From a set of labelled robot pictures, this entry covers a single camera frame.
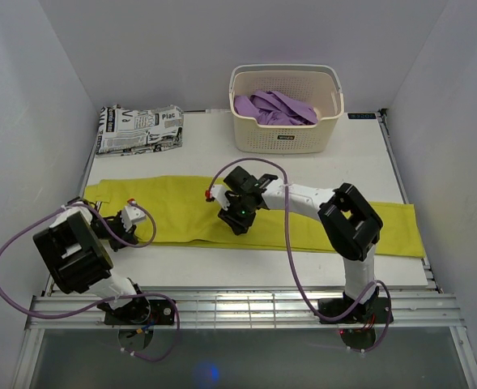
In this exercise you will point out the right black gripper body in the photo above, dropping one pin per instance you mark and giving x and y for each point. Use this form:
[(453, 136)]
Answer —
[(239, 214)]

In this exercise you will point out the yellow-green trousers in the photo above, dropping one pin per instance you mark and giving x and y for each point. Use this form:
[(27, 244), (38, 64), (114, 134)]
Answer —
[(183, 218)]

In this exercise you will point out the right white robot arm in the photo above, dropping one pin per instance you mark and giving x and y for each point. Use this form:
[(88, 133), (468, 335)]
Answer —
[(351, 224)]

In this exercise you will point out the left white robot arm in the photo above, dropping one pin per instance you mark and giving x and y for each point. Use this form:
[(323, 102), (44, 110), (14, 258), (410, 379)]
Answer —
[(73, 251)]

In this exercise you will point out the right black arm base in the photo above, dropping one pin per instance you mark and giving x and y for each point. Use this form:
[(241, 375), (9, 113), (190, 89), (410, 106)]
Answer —
[(368, 322)]

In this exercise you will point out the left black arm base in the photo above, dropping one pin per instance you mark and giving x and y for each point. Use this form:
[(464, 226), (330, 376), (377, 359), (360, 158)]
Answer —
[(144, 314)]

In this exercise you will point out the folded newspaper print trousers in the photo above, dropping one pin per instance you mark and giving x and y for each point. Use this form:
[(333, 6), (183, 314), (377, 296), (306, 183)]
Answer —
[(123, 132)]

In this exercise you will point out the purple garment in basket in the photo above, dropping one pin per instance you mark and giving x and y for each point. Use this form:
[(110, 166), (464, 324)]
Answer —
[(273, 108)]

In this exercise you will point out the cream perforated laundry basket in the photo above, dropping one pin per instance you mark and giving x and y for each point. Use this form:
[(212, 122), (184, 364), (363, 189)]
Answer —
[(317, 85)]

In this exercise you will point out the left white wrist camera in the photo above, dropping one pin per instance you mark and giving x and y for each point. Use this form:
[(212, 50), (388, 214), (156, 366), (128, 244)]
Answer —
[(132, 215)]

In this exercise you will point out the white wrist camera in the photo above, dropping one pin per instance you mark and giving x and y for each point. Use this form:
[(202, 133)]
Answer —
[(132, 215), (220, 194)]

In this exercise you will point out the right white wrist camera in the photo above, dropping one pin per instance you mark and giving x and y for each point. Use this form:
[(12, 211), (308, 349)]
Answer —
[(220, 194)]

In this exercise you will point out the aluminium rail frame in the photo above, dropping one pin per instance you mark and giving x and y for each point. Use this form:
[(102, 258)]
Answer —
[(220, 289)]

